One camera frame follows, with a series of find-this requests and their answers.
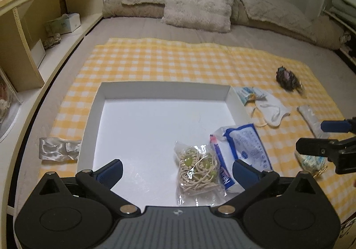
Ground tissue box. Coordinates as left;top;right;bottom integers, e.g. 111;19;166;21
45;13;81;37

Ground yellow checkered cloth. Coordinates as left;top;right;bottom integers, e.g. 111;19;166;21
54;37;351;220

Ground beige fleece blanket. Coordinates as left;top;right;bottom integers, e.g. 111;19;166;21
102;0;345;50

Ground rope bundle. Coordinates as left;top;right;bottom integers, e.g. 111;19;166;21
43;32;62;49

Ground patterned pouch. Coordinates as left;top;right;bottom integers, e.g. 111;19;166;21
295;151;329;178

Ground silver foil wrapper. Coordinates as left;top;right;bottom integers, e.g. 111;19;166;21
39;138;82;162

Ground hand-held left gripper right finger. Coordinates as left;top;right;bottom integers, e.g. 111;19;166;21
215;159;325;214

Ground dark crochet piece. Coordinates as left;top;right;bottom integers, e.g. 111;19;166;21
275;66;305;94

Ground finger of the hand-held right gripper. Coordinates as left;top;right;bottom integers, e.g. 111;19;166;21
295;138;338;158
320;118;356;133

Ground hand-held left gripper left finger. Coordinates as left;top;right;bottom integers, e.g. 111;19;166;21
29;158;141;214

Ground slim white packet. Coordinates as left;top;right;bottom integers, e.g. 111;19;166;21
296;105;331;139

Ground small white box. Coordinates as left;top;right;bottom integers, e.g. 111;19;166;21
30;39;47;68

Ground bed with grey sheet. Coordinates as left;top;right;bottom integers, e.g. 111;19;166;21
11;14;356;249

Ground blue and white packet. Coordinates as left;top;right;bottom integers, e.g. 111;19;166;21
210;123;273;192

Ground clear plastic container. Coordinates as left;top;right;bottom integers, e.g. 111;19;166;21
0;68;23;139

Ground white cardboard box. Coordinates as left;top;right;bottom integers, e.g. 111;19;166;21
76;81;251;208

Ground white face mask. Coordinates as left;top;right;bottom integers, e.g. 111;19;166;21
249;93;292;128

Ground folded towels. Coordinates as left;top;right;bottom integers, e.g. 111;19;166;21
332;0;356;23

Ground white side shelf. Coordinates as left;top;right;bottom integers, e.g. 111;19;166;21
324;0;356;67

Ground wooden bedside shelf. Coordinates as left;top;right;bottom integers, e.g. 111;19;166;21
0;0;117;141

